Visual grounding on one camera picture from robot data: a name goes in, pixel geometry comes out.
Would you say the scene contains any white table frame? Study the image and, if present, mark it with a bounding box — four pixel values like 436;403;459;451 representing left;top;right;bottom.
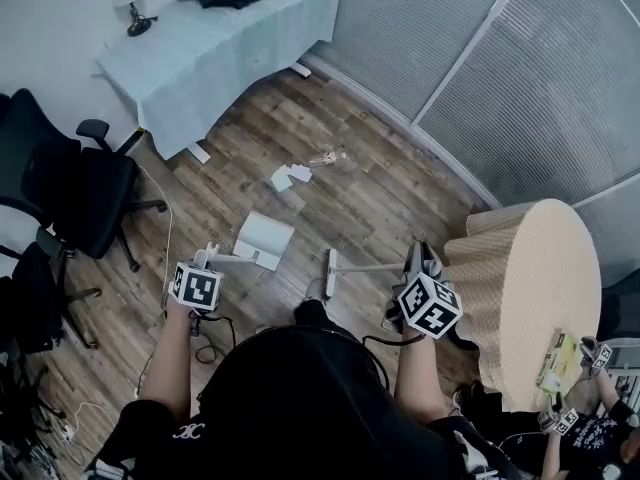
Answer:
187;60;314;166

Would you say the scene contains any person's right forearm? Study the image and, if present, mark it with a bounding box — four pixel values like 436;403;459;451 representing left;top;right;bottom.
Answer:
393;331;449;425

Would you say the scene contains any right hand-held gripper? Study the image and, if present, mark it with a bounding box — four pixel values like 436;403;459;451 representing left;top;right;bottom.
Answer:
383;241;464;340

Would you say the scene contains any desk lamp with black base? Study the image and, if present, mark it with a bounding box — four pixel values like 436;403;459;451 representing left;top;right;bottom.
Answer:
111;0;159;39

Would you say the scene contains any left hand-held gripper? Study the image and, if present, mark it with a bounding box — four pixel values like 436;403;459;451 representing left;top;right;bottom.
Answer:
167;241;224;315

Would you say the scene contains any white broom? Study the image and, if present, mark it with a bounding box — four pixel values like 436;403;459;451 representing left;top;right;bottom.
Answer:
323;248;407;300

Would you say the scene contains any round table with beige cloth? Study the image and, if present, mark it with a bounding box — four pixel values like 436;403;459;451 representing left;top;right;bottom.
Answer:
443;197;603;413

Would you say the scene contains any large white paper trash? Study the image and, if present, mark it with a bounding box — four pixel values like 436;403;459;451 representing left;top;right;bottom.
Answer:
270;165;293;193

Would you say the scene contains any black office chair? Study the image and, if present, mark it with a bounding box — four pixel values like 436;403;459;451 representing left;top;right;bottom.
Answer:
0;240;104;355
0;87;169;274

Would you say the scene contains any person's left forearm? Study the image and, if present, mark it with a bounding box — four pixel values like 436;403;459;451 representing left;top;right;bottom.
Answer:
136;296;195;425

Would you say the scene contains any white dustpan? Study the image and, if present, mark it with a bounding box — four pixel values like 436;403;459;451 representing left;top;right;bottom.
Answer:
215;211;296;273

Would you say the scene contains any light blue tablecloth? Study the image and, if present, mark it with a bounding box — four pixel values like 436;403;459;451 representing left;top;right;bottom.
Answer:
96;0;342;160

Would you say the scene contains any pale yellow cable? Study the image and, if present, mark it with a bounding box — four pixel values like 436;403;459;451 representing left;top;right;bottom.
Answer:
136;163;175;295

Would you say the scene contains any person's black shirt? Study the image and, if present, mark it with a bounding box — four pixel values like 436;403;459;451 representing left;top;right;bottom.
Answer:
85;324;504;480

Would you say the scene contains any wooden floor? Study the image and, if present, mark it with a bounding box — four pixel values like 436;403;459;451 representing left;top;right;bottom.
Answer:
0;63;502;480

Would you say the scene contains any black cable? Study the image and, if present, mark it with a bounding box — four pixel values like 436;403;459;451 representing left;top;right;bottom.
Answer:
188;311;239;365
360;333;404;387

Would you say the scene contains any yellow green box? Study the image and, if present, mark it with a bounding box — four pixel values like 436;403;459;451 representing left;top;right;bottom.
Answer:
534;330;584;395

